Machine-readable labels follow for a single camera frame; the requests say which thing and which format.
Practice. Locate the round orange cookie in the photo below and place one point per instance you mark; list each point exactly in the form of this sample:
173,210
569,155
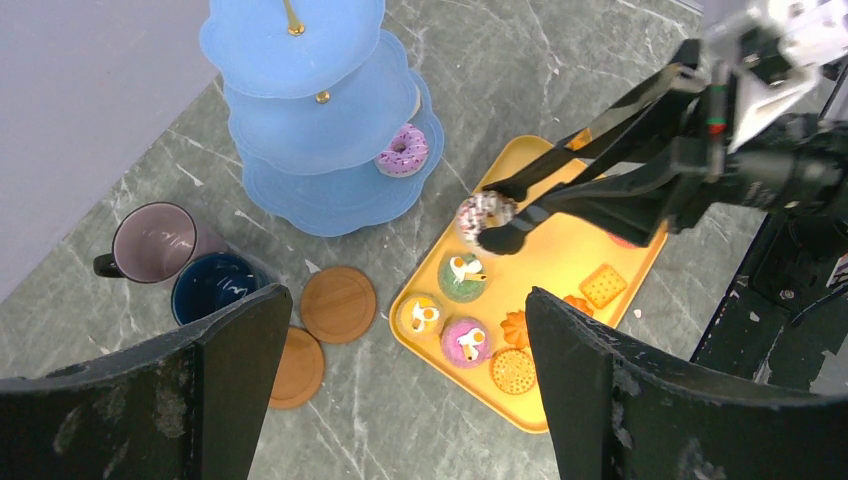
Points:
513,371

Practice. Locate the blue three-tier cake stand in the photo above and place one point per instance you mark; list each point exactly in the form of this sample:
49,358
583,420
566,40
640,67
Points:
316,91

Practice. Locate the yellow serving tray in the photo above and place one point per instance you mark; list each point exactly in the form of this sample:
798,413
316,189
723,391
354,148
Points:
557,257

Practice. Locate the red frosted donut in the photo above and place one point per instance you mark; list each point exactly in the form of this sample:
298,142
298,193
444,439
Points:
622,242

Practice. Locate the wooden coaster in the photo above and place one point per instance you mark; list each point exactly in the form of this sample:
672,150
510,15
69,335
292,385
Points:
338,305
300,372

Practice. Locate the left wooden coaster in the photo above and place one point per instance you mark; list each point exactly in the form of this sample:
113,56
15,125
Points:
300,372

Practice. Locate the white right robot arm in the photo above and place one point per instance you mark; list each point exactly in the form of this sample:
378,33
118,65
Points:
797,164

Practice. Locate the dark orange swirl cookie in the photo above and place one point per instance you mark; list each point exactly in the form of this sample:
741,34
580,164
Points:
580,304

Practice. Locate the purple cupcake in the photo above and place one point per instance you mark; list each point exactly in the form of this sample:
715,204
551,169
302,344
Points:
466,343

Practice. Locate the black food tongs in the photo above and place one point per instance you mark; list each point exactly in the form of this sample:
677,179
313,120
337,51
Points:
570,179

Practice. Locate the yellow cupcake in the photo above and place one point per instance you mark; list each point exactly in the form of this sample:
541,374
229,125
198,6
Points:
420,317

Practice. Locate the green cupcake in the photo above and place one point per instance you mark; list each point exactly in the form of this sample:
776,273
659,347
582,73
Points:
457,277

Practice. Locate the right wooden coaster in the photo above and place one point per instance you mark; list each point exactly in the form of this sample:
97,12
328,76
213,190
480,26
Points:
338,305

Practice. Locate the dark blue mug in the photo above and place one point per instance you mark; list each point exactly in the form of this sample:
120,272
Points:
211,283

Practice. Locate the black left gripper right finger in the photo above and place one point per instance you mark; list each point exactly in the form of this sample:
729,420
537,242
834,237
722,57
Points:
618,408

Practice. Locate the square cracker biscuit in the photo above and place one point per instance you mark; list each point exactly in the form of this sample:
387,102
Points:
602,286

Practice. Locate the purple-grey mug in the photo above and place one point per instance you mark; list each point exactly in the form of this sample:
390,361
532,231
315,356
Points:
154,243

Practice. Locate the chocolate white sprinkled donut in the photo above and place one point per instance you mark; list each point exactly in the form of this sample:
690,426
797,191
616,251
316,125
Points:
481,211

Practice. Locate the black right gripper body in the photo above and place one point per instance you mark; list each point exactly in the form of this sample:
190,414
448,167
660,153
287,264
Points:
648,155

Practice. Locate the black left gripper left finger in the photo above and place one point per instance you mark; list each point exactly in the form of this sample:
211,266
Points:
187,404

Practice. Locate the purple sprinkled donut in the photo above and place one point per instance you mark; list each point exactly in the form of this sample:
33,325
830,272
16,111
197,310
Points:
406,153

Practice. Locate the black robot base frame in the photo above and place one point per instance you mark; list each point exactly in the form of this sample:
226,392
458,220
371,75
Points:
783,318

